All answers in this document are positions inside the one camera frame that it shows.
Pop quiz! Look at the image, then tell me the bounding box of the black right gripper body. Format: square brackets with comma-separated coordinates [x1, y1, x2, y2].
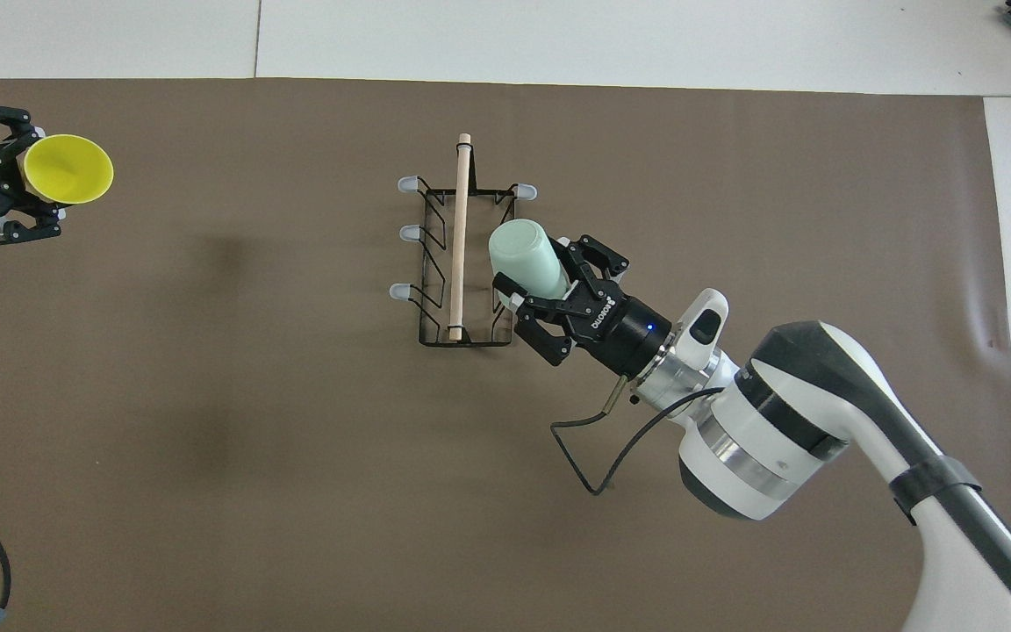
[577, 281, 675, 378]

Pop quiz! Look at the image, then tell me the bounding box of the yellow plastic cup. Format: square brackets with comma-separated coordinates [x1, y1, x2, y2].
[18, 133, 115, 205]

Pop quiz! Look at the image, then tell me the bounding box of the pale green plastic cup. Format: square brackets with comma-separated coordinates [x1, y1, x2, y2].
[488, 219, 573, 305]

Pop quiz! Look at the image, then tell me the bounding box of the brown table mat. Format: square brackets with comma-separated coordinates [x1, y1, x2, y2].
[0, 77, 1011, 632]

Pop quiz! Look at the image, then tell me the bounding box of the black wire cup rack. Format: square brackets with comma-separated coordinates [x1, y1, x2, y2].
[390, 133, 539, 348]

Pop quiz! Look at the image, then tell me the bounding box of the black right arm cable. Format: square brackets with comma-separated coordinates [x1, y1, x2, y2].
[549, 377, 726, 497]

